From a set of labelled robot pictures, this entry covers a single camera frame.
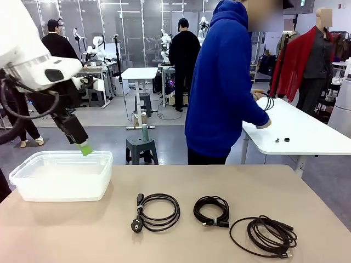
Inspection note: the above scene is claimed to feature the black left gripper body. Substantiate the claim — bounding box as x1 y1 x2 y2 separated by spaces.
27 89 75 124

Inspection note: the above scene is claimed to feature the thick black cable grey tie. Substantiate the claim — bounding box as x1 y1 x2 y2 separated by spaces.
193 195 230 228

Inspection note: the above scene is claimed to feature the thin black USB cable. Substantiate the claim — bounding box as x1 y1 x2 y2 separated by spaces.
229 215 298 259

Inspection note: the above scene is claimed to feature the person's right forearm blue sleeve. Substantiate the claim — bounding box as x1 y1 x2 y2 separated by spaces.
238 108 271 128

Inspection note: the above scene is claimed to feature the person's right hand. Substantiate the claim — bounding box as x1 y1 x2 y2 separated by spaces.
254 117 273 130

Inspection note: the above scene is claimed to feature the grey plastic stool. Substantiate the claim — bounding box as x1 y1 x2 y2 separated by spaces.
136 93 153 118
88 87 106 108
125 134 159 165

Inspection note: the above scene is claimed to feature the man in black jacket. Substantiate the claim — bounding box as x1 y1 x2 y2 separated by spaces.
41 18 84 68

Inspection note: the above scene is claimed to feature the clear plastic storage bin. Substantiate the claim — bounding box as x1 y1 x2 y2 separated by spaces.
8 150 114 203

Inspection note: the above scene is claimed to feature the grey workbench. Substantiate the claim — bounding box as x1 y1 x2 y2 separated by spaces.
70 60 111 108

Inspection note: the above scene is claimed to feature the white device on stand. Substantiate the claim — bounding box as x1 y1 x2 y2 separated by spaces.
72 27 83 60

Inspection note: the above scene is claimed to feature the white standing desk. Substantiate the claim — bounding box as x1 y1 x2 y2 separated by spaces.
121 67 159 130

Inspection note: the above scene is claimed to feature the person in black clothes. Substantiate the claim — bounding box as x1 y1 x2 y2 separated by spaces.
168 18 202 112

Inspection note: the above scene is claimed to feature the person in blue hoodie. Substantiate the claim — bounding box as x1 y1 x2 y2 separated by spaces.
184 0 285 165

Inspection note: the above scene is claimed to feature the black backpack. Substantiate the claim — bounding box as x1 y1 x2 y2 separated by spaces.
259 54 278 77

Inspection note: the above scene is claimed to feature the person in olive jacket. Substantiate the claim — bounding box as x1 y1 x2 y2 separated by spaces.
275 19 301 55

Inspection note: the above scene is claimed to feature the white table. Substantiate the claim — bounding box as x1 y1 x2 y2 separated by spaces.
241 97 351 176

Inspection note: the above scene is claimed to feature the mannequin in grey shirt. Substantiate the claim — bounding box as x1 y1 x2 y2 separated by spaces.
296 7 337 116

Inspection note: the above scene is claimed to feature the grey cylindrical machine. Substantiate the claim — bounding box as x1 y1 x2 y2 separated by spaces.
327 78 351 132

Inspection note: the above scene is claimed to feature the clothes rack with garments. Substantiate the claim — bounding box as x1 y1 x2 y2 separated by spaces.
329 30 351 65

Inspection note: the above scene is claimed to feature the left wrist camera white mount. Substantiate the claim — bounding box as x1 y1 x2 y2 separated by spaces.
71 75 105 92

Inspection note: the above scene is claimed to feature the black camera tripod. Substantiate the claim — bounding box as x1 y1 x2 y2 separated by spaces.
112 34 123 79

